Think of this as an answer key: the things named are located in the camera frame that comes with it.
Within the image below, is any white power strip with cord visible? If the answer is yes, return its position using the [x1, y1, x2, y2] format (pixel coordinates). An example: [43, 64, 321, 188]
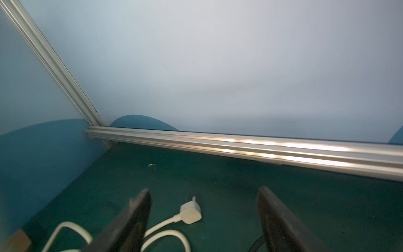
[42, 196, 202, 252]

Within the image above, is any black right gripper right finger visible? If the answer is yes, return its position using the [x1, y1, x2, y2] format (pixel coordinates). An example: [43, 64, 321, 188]
[257, 186, 330, 252]

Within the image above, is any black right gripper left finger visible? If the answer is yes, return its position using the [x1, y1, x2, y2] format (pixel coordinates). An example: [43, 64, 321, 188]
[82, 189, 152, 252]

